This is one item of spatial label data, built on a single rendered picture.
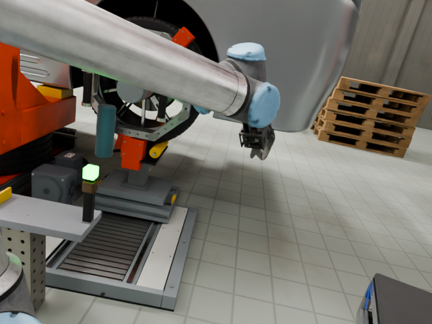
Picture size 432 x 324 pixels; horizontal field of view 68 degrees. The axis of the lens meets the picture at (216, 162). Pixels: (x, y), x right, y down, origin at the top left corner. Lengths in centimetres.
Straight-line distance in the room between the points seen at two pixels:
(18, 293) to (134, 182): 135
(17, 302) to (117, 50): 51
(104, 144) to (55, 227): 60
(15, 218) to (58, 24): 92
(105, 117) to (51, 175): 37
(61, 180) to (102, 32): 128
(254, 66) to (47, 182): 120
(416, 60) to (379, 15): 161
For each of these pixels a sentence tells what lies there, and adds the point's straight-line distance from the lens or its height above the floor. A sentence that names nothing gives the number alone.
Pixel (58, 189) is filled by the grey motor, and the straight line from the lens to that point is 170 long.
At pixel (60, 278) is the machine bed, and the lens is 161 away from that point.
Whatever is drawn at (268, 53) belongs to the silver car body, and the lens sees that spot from 172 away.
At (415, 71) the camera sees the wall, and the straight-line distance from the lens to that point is 1075.
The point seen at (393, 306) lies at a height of 34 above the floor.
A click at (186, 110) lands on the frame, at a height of 77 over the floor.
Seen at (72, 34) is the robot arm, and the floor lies 109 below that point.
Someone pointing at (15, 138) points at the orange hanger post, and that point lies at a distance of 166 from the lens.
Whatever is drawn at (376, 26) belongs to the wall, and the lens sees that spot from 1030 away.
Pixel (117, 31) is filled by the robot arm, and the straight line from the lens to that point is 48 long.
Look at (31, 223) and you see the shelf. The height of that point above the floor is 45.
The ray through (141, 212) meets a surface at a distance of 194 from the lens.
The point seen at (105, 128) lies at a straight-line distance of 166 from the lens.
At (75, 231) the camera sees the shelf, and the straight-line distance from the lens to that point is 119.
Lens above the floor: 111
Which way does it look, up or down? 20 degrees down
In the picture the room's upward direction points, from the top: 11 degrees clockwise
